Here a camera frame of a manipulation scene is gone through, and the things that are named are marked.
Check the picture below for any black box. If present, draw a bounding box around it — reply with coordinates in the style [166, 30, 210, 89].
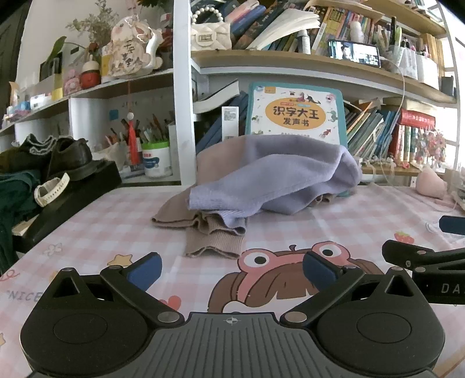
[11, 160, 122, 253]

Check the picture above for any white and orange carton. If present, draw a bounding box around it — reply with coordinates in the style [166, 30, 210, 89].
[221, 106, 239, 140]

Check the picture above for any bunch of pens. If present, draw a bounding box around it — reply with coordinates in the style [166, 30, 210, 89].
[105, 114, 171, 146]

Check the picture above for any white rabbit decoration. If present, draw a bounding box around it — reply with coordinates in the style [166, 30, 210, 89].
[102, 15, 164, 79]

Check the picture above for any purple and beige sweater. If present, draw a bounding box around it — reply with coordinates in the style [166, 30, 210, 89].
[152, 135, 362, 259]

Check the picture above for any phone with lit screen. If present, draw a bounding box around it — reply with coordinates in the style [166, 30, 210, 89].
[328, 39, 381, 68]

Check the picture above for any open white-paged book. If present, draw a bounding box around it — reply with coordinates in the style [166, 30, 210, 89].
[251, 7, 320, 51]

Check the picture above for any row of upright paperback books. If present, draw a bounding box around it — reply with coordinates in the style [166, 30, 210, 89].
[309, 0, 386, 55]

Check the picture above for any white watch strap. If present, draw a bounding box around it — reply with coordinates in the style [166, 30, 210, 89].
[34, 172, 70, 208]

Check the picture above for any white wooden bookshelf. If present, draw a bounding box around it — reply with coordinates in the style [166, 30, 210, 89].
[0, 0, 465, 188]

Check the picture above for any dried flower bunch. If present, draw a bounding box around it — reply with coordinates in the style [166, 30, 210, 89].
[67, 0, 120, 48]

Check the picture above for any red tassel ornament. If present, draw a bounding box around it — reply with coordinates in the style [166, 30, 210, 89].
[125, 113, 140, 165]

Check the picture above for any thick open book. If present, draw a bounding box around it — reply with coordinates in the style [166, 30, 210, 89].
[192, 81, 240, 113]

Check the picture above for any white quilted handbag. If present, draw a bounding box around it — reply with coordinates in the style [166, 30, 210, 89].
[189, 5, 233, 52]

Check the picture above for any row of colourful books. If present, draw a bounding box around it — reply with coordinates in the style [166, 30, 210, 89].
[343, 102, 447, 164]

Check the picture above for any black leather shoe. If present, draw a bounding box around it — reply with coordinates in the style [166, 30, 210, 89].
[0, 134, 55, 173]
[45, 137, 94, 180]

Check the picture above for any white pencil bag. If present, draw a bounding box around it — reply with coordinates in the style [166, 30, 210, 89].
[94, 142, 128, 171]

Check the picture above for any white storage box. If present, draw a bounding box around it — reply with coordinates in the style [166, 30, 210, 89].
[394, 45, 440, 90]

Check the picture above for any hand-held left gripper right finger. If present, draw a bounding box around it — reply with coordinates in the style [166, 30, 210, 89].
[280, 251, 418, 325]

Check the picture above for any pink plaid cartoon tablecloth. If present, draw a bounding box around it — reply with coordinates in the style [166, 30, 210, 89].
[0, 182, 465, 378]

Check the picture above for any stack of blue books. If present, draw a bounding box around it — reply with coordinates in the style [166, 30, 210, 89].
[196, 91, 249, 153]

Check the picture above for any white tin with green lid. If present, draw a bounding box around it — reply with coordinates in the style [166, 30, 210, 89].
[141, 142, 172, 179]

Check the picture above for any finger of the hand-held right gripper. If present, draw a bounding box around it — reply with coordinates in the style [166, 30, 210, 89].
[439, 215, 465, 236]
[382, 239, 465, 273]

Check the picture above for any dark green cloth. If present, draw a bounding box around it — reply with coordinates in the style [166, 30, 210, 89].
[0, 171, 40, 273]

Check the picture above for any red round doll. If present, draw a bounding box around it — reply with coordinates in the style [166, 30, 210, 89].
[80, 54, 101, 90]

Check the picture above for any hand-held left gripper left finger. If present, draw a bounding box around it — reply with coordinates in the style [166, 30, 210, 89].
[46, 252, 185, 326]

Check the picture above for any pink plush toy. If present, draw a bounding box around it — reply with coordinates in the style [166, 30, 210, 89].
[416, 168, 447, 200]

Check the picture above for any cartoon children's sound book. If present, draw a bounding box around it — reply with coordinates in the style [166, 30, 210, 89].
[245, 82, 348, 148]

